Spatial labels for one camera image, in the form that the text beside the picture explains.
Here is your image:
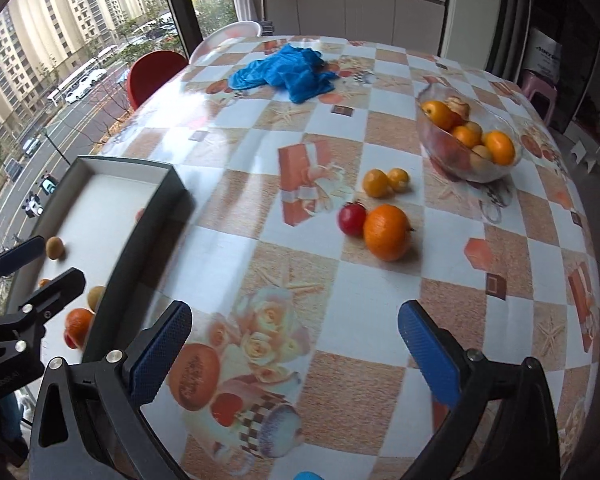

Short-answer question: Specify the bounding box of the small yellow orange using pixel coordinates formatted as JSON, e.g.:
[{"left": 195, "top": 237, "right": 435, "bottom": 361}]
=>
[
  {"left": 387, "top": 167, "right": 411, "bottom": 193},
  {"left": 363, "top": 169, "right": 394, "bottom": 199}
]

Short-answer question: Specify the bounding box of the white chair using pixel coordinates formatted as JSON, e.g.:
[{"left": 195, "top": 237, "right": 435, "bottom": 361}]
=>
[{"left": 188, "top": 20, "right": 262, "bottom": 64}]

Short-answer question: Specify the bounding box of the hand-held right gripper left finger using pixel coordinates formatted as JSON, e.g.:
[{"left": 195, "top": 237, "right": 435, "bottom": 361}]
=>
[{"left": 27, "top": 300, "right": 194, "bottom": 480}]

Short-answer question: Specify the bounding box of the pink plastic stool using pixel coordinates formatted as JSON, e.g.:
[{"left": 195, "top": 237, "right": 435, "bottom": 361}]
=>
[{"left": 521, "top": 70, "right": 559, "bottom": 123}]

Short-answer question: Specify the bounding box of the checkered printed tablecloth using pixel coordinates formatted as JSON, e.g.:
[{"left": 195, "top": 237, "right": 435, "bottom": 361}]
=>
[{"left": 10, "top": 35, "right": 600, "bottom": 480}]

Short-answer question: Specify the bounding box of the pale yellow round fruit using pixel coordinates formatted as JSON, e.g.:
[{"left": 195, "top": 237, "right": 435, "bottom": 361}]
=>
[{"left": 469, "top": 145, "right": 494, "bottom": 172}]

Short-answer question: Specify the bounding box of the white tray with dark rim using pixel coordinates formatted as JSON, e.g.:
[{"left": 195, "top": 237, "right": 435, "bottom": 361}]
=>
[{"left": 5, "top": 156, "right": 197, "bottom": 363}]

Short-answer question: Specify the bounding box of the red chair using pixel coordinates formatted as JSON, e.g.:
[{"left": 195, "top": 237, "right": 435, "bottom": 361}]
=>
[{"left": 127, "top": 50, "right": 189, "bottom": 111}]

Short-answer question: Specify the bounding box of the blue cloth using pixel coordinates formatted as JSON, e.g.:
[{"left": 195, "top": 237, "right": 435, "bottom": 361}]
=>
[{"left": 228, "top": 43, "right": 339, "bottom": 105}]

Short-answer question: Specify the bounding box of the white low cabinet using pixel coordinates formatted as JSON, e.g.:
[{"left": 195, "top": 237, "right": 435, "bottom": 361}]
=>
[{"left": 260, "top": 0, "right": 453, "bottom": 57}]

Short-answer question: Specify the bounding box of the white paper bag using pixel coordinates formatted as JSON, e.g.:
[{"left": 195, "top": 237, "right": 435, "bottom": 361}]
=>
[{"left": 522, "top": 27, "right": 563, "bottom": 83}]

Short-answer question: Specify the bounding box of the red apple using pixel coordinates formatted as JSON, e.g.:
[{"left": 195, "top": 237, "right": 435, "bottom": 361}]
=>
[{"left": 337, "top": 202, "right": 368, "bottom": 237}]

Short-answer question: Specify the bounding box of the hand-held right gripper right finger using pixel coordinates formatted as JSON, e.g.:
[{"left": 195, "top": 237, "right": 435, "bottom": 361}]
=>
[{"left": 397, "top": 300, "right": 562, "bottom": 480}]

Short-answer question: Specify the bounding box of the small white step stool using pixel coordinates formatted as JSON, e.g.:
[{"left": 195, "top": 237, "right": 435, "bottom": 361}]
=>
[{"left": 570, "top": 140, "right": 600, "bottom": 175}]

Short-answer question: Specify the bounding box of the orange with red patch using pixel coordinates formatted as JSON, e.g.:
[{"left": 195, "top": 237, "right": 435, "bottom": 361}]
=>
[{"left": 63, "top": 308, "right": 96, "bottom": 351}]

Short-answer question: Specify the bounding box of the orange in glass bowl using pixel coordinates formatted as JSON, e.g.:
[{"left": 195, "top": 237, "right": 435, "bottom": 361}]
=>
[
  {"left": 483, "top": 130, "right": 516, "bottom": 166},
  {"left": 422, "top": 100, "right": 456, "bottom": 132}
]

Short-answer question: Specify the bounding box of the large orange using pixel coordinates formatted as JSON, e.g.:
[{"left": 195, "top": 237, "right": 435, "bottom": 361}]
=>
[{"left": 363, "top": 204, "right": 413, "bottom": 262}]

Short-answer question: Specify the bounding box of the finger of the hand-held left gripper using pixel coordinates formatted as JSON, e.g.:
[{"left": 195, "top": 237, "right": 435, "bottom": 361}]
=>
[
  {"left": 0, "top": 236, "right": 45, "bottom": 293},
  {"left": 0, "top": 268, "right": 87, "bottom": 348}
]

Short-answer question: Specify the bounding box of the clear glass fruit bowl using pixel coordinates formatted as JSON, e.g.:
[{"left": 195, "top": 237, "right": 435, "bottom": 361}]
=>
[{"left": 416, "top": 82, "right": 525, "bottom": 184}]

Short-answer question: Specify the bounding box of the small orange in bowl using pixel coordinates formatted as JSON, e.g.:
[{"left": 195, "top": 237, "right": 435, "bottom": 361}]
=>
[{"left": 452, "top": 125, "right": 482, "bottom": 149}]

